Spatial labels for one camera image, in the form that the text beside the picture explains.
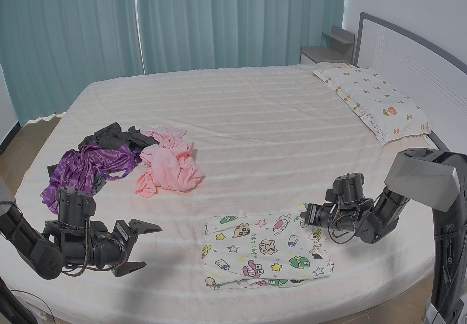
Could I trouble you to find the black cable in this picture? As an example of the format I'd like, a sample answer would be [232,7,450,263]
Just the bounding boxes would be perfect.
[328,222,360,246]

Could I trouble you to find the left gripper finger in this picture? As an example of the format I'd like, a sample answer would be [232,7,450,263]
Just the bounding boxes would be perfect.
[117,261,147,277]
[129,218,163,237]

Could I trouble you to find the bed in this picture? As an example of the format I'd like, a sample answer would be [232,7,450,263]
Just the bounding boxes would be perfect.
[0,12,467,324]

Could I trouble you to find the pink garment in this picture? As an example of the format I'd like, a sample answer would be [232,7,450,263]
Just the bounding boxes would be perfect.
[134,125,204,200]

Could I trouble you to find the grey white bedside table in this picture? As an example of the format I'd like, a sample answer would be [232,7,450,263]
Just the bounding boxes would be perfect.
[301,25,355,65]

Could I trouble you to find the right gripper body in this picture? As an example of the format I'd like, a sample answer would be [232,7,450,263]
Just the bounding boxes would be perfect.
[305,203,331,226]

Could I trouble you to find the white printed pillow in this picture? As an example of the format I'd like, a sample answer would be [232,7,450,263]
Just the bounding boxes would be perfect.
[313,63,432,148]

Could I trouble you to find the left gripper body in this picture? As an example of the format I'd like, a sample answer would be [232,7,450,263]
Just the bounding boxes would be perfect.
[89,220,134,277]

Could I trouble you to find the blue-green curtain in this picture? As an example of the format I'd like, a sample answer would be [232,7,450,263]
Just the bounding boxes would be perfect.
[135,0,347,75]
[0,0,144,128]

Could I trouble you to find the purple satin garment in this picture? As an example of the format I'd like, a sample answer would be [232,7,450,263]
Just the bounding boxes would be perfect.
[40,144,141,214]

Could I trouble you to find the black garment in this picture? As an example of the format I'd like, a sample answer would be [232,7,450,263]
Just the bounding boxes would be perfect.
[82,123,161,195]

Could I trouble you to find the white printed pyjama top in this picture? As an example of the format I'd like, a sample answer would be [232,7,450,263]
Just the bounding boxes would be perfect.
[201,203,335,289]

